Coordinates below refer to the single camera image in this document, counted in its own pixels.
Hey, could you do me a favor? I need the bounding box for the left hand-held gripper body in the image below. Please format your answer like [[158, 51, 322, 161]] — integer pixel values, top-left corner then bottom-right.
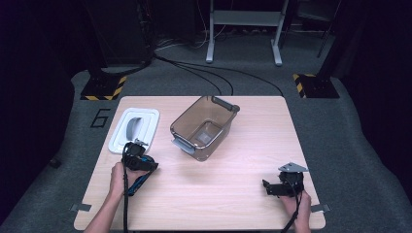
[[121, 138, 154, 172]]

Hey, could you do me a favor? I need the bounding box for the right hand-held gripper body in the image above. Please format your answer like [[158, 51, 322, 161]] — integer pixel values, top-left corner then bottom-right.
[[276, 161, 309, 198]]

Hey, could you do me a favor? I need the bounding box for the blue toy car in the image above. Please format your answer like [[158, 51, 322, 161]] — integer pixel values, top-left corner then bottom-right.
[[126, 154, 156, 197]]

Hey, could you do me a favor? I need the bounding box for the white lid with grey handle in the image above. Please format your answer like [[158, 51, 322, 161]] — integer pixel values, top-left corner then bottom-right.
[[107, 107, 160, 155]]

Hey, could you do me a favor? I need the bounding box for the translucent brown storage container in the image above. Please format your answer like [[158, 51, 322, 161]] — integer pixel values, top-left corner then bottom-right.
[[169, 95, 241, 162]]

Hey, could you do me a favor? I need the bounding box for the person's left hand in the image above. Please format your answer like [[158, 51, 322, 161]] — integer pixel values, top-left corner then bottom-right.
[[109, 161, 148, 198]]

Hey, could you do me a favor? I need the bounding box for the person's right hand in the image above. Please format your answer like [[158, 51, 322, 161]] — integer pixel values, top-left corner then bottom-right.
[[279, 189, 313, 225]]

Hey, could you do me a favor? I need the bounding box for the grey tape strip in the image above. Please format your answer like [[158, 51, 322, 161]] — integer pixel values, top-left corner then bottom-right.
[[69, 203, 93, 214], [310, 203, 331, 214]]

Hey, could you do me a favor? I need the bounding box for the black stand base striped edge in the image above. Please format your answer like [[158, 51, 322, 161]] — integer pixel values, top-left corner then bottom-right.
[[292, 73, 341, 99], [80, 75, 128, 101]]

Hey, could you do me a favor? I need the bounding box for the small black floor object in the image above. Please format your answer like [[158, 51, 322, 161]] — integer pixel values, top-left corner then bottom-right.
[[48, 157, 63, 170]]

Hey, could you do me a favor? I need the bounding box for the dark cabinet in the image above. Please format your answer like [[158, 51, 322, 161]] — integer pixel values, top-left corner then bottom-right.
[[85, 0, 155, 67]]

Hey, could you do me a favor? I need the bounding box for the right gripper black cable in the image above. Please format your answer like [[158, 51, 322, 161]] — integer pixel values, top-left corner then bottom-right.
[[281, 176, 304, 233]]

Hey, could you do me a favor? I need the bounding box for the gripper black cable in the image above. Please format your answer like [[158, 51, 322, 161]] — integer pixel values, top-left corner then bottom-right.
[[121, 144, 130, 233], [281, 176, 304, 233]]

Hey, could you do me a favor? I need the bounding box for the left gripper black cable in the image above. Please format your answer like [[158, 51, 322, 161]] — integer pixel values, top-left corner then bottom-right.
[[121, 144, 130, 233]]

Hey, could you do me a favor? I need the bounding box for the black floor cable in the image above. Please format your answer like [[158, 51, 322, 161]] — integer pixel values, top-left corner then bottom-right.
[[168, 59, 285, 97], [154, 54, 235, 96], [154, 53, 223, 96]]

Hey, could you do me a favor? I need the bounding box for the white metal desk frame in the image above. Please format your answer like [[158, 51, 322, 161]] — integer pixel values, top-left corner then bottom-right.
[[205, 0, 290, 67]]

